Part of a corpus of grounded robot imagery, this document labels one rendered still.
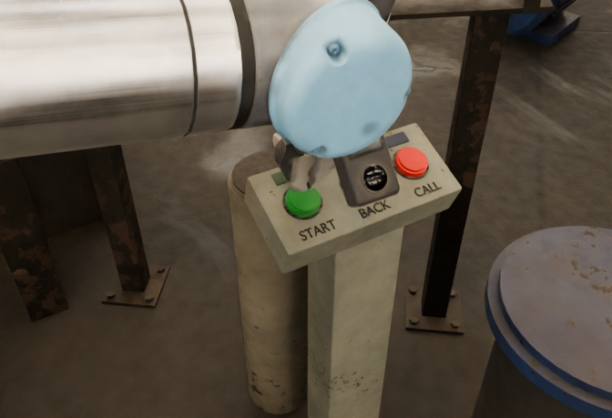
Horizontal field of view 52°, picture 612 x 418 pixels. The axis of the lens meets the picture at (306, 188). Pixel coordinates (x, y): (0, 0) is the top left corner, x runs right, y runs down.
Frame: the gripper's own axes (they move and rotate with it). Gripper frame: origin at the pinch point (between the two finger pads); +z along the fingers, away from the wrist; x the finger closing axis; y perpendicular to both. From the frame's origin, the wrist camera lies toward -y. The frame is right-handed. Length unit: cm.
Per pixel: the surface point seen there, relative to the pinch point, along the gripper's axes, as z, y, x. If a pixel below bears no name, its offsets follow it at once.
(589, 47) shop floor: 89, 62, -168
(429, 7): 1.9, 22.4, -32.6
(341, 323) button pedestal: 20.5, -10.2, -4.0
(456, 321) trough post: 61, -10, -43
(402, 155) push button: 1.7, 0.8, -14.2
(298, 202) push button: 1.7, -0.5, 0.9
